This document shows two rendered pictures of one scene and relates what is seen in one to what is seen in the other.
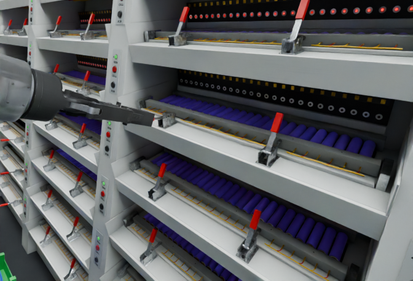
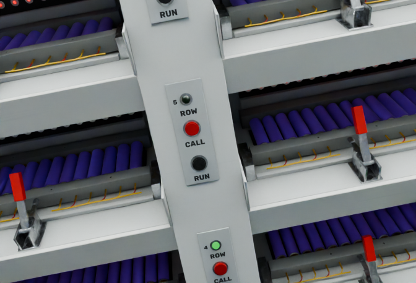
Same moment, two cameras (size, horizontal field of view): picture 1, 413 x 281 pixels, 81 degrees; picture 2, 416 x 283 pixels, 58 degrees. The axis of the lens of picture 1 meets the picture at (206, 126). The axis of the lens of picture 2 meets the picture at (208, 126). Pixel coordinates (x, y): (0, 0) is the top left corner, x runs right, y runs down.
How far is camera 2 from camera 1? 0.14 m
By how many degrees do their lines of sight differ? 37
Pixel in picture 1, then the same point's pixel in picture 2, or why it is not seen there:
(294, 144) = (56, 195)
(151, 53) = not seen: outside the picture
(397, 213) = (176, 218)
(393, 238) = (186, 241)
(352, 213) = (146, 241)
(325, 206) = (121, 250)
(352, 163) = (126, 184)
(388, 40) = (88, 44)
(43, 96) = not seen: outside the picture
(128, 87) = not seen: outside the picture
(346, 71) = (60, 103)
